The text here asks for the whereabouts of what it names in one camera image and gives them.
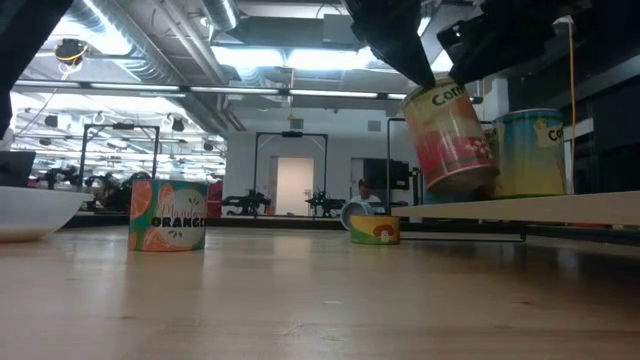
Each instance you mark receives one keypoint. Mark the blue and yellow tall can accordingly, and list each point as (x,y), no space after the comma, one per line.
(530,165)

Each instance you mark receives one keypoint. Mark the black metal gantry frame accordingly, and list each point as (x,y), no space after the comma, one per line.
(291,134)
(120,126)

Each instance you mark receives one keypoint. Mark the short mushrooms can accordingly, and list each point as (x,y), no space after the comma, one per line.
(370,235)

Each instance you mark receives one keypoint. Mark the black wall screen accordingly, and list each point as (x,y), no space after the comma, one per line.
(385,172)

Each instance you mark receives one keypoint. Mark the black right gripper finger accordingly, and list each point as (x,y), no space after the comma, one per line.
(470,52)

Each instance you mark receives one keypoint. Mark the blue tape roll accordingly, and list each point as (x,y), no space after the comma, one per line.
(345,215)

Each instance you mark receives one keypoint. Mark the long silver ceiling duct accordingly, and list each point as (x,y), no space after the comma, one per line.
(145,60)

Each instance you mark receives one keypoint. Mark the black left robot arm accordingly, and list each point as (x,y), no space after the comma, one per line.
(20,50)

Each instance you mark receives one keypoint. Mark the grey wall vent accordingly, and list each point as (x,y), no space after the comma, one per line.
(296,124)
(374,125)

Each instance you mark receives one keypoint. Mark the black background robot arm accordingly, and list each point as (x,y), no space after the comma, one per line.
(325,202)
(247,202)

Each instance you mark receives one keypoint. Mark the long overhead light bar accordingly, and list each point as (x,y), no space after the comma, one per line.
(235,90)

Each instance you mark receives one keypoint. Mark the person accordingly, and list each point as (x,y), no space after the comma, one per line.
(365,195)

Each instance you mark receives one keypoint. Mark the black metal table frame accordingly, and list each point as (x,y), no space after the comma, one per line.
(250,222)

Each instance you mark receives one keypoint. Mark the mandarin oranges can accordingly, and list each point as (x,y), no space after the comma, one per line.
(167,235)

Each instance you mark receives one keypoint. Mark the black monitor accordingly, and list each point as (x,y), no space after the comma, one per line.
(15,170)

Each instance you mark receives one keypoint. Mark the wooden shelf black metal legs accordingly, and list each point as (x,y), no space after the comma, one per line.
(550,207)

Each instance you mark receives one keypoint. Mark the pale door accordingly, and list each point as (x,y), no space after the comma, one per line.
(295,180)

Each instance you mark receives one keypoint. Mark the silver spiral ceiling duct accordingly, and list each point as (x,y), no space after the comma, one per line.
(220,12)

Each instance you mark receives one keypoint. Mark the red and yellow corn can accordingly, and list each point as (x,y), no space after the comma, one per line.
(450,145)

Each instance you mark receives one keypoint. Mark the grey ceiling air unit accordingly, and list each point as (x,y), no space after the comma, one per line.
(290,30)

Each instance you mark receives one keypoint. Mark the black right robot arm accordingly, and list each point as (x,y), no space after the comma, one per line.
(600,7)

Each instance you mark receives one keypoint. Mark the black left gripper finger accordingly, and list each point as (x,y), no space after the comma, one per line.
(407,57)

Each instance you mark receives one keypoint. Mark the bright ceiling light panel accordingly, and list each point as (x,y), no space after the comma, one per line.
(300,57)

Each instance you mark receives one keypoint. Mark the round pale bowl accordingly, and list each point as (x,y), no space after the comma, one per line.
(30,212)

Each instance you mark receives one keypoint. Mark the red background object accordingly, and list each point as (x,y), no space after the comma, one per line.
(216,200)

